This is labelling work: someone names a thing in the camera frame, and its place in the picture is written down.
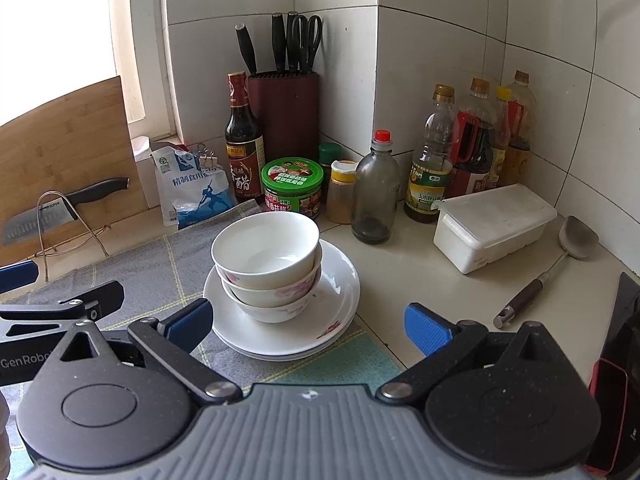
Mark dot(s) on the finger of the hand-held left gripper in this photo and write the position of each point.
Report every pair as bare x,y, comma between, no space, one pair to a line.
17,277
100,300

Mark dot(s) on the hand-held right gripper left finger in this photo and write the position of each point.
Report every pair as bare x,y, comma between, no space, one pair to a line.
190,324

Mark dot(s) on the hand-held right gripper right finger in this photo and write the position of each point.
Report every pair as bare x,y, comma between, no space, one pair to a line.
427,330

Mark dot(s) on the white floral ceramic bowl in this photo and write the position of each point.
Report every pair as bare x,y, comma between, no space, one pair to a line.
265,255
280,296
275,314

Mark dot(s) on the white plate fruit print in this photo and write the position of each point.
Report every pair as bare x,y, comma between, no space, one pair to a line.
335,290
285,357

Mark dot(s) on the grey teal checked towel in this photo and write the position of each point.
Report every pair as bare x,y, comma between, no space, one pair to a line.
150,270

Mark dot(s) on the white lidded plastic container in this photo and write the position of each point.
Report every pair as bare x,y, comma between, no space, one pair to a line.
495,225

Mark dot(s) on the white blue salt bag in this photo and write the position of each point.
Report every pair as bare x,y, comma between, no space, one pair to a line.
200,195

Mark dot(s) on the wooden cutting board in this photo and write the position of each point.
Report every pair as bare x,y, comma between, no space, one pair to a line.
60,150

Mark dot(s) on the small white box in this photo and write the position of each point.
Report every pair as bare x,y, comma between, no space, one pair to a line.
141,170

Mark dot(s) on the glass bottle red cap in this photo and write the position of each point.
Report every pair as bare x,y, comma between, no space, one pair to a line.
372,195

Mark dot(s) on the yellow label oil bottle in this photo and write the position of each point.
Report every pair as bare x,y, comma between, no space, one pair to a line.
425,180

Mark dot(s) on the yellow lid spice jar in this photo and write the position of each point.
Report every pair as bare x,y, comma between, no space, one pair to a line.
341,195

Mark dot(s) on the green lid sauce jar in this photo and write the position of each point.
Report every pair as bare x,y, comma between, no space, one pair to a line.
292,190

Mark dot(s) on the dark vinegar bottle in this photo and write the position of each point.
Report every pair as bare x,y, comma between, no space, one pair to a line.
244,150

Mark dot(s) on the black induction cooker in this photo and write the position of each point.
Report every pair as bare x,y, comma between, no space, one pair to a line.
620,320

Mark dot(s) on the green lid spice jar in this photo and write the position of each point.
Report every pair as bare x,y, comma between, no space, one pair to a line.
330,160

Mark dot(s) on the yellow cap slim bottle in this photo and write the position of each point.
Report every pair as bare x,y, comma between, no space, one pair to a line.
501,135

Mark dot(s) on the amber liquid plastic bottle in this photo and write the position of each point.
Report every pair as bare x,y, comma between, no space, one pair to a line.
520,135

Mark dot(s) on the dark red knife block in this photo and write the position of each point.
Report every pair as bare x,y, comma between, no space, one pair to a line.
285,110

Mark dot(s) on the window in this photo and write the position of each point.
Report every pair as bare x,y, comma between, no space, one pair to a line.
60,20

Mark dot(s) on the black kitchen scissors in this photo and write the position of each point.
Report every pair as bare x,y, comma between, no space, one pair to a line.
310,45

